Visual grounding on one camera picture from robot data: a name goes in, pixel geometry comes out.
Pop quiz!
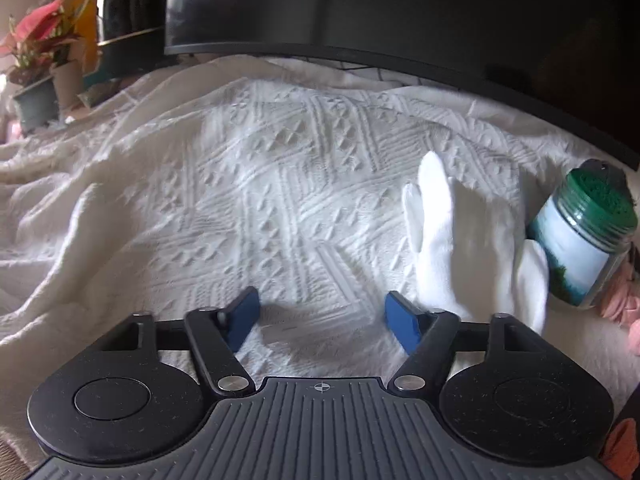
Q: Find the orange cloth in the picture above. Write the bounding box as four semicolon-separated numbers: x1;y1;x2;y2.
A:
600;417;640;478

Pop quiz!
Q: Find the pink-leaved potted plant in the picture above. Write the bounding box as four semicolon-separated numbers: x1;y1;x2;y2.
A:
0;0;83;86

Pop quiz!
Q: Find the glossy black round appliance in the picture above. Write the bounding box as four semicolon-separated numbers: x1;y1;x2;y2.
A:
95;0;171;81

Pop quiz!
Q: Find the beige plant pot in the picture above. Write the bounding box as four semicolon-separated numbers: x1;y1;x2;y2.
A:
50;60;86;111

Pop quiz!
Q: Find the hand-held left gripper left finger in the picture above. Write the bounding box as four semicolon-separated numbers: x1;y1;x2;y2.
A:
100;286;261;398

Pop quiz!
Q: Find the black monitor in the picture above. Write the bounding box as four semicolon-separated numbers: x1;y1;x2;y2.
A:
164;0;640;171

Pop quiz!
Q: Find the glass jar with green lid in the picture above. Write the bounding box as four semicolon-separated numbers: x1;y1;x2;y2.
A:
526;159;640;308

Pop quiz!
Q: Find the pink cloth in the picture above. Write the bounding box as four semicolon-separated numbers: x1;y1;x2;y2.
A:
600;242;640;331

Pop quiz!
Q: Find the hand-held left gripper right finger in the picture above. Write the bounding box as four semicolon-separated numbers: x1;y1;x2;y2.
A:
384;290;543;398

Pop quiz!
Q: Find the yellow object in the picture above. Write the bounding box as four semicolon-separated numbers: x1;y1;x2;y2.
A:
75;0;101;76

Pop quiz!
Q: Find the white cloth glove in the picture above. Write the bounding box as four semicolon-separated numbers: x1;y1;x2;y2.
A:
402;151;551;336

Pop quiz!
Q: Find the white textured blanket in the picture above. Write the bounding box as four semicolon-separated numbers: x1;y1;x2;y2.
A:
0;55;640;466

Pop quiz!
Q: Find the dark grey plant pot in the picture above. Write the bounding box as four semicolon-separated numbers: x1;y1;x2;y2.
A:
12;77;61;133

